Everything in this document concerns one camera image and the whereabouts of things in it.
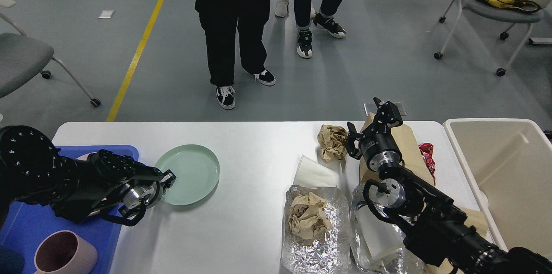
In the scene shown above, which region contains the grey chair left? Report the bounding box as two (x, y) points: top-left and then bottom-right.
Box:
(0, 14), (102, 107)

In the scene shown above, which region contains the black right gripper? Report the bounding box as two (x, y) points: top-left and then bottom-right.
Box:
(344, 98), (404, 170)

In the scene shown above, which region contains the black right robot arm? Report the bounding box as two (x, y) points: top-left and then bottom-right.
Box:
(344, 97), (552, 274)

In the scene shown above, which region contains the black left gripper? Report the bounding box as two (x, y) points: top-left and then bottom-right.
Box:
(121, 170), (177, 214)

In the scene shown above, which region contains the red foil wrapper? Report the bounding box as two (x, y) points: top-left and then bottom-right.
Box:
(418, 143), (436, 186)

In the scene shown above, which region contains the pink plate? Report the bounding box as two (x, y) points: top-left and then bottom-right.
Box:
(76, 152), (96, 161)

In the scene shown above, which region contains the beige plastic bin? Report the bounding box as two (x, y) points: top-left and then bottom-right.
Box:
(444, 118), (552, 258)

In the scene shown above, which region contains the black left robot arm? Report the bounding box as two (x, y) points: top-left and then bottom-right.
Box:
(0, 125), (176, 227)

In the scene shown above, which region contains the white paper cup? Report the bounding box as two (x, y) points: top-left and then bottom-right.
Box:
(292, 155), (339, 188)

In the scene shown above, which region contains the green plate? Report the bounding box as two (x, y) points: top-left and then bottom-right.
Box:
(155, 144), (220, 205)

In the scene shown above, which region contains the blue plastic tray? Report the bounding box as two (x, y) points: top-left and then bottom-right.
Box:
(0, 145), (139, 274)

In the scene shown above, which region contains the crumpled brown paper on foil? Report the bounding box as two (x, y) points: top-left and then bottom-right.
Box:
(288, 192), (333, 240)

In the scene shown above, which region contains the crumpled brown paper ball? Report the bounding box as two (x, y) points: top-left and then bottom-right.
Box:
(317, 124), (348, 163)

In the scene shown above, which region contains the aluminium foil sheet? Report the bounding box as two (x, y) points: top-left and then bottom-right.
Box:
(280, 185), (350, 274)

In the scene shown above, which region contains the person in black trousers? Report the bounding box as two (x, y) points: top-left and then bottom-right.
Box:
(195, 0), (276, 110)

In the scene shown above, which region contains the dark teal cup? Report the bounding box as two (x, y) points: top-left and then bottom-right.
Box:
(0, 246), (25, 274)

